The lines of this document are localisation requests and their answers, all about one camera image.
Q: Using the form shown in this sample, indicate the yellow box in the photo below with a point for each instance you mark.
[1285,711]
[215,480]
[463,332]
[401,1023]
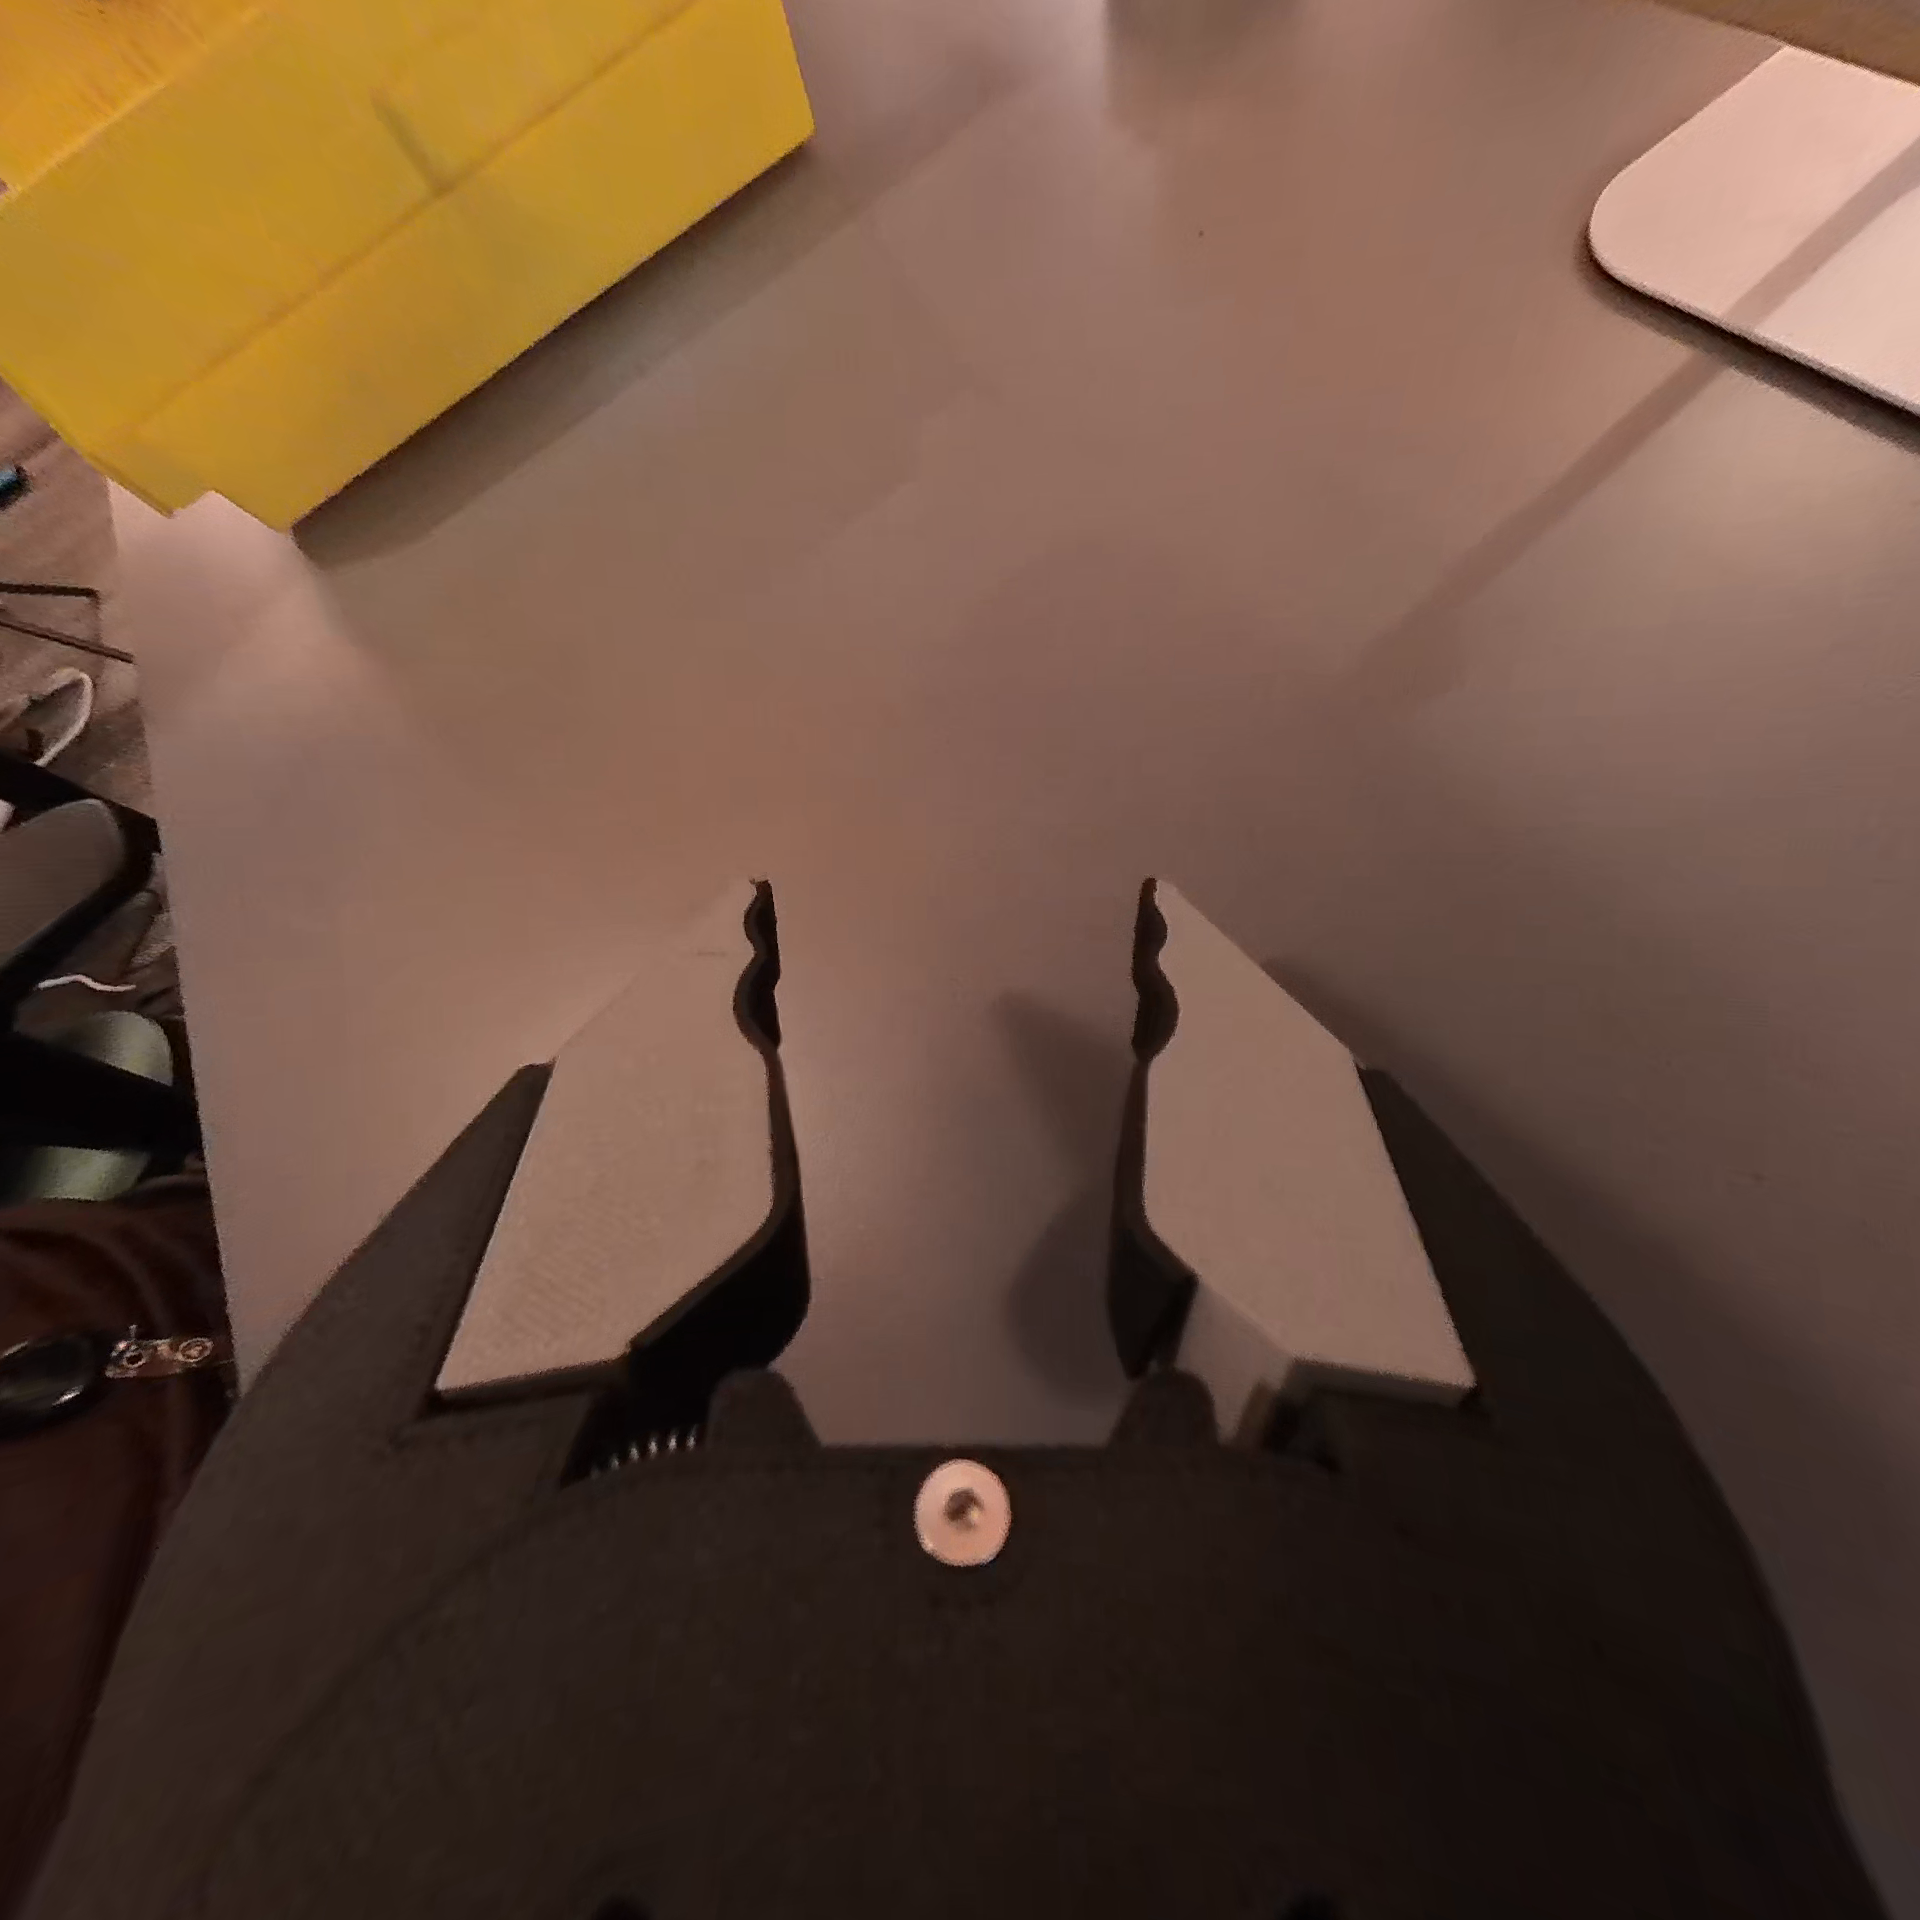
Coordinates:
[376,228]

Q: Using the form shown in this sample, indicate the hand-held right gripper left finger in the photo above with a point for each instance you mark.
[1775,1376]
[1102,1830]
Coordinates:
[633,1186]

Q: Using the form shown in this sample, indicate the white shoe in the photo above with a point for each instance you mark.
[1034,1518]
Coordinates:
[54,718]

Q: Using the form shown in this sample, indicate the black office chair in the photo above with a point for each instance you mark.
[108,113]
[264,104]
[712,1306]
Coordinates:
[68,886]

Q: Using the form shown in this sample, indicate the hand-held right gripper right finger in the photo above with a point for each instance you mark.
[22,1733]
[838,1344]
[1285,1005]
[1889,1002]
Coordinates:
[1276,1186]

